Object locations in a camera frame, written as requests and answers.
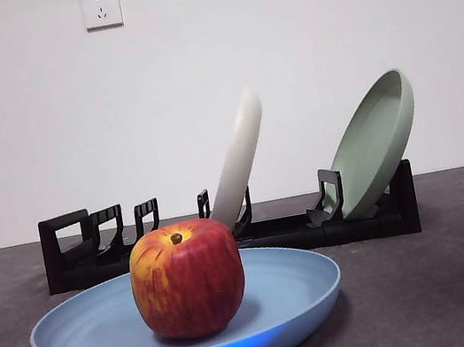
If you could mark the red yellow apple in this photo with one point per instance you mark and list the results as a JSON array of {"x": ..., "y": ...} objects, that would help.
[{"x": 188, "y": 280}]

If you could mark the blue plate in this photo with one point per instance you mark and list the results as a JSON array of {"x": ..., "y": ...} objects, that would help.
[{"x": 279, "y": 286}]

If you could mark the white plate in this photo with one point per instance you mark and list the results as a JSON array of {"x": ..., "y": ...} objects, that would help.
[{"x": 238, "y": 159}]

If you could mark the green plate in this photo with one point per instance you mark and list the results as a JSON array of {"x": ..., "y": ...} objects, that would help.
[{"x": 369, "y": 158}]

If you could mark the black plate rack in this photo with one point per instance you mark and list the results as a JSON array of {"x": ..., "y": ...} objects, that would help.
[{"x": 359, "y": 229}]

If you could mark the white wall socket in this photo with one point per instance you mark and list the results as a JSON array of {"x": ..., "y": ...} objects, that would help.
[{"x": 101, "y": 7}]

